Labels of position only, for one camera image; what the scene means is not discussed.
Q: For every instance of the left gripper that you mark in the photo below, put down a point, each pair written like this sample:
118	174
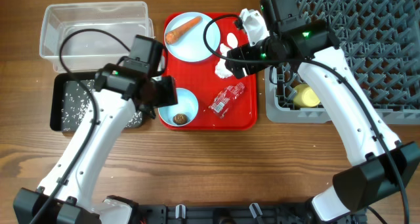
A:
170	96

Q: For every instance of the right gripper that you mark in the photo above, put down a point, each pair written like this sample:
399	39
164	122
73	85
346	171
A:
243	52

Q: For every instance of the yellow plastic cup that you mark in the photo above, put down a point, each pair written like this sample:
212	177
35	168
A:
305	97

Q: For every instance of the white rice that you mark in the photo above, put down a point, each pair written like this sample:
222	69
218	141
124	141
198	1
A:
75	103

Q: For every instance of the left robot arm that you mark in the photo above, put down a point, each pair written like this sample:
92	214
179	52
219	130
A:
134	84

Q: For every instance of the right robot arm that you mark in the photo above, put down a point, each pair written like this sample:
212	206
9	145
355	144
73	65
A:
381	164

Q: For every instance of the grey dishwasher rack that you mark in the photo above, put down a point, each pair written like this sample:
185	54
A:
380	40

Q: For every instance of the white plastic spoon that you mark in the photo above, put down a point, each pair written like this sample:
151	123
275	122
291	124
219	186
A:
232	41

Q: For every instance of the brown food ball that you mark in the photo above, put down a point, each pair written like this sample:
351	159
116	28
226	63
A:
180	119

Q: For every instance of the crumpled white napkin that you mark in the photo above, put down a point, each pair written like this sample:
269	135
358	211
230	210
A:
220	69

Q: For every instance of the light blue plate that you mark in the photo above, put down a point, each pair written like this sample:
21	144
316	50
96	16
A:
190	47

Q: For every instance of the orange carrot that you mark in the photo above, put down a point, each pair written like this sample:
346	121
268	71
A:
174	35

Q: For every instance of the red serving tray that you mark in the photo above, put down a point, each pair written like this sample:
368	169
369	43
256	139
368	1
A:
200	78

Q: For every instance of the red snack wrapper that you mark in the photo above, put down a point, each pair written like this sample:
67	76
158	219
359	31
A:
225	99

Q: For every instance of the clear plastic bin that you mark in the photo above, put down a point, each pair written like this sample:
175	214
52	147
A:
90	51

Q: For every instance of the black tray bin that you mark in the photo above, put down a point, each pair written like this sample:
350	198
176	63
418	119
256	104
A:
58	90

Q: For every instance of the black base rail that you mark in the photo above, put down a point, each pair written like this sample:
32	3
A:
293	213

